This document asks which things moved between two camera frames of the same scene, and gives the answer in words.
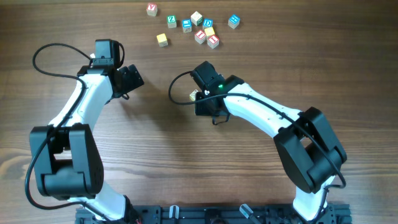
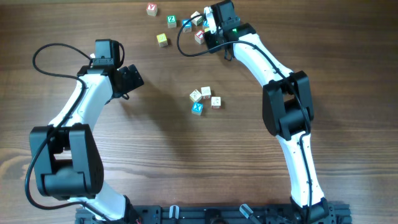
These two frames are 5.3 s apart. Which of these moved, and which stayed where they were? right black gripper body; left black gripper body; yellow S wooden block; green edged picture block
Moved: right black gripper body
Stayed: left black gripper body; green edged picture block; yellow S wooden block
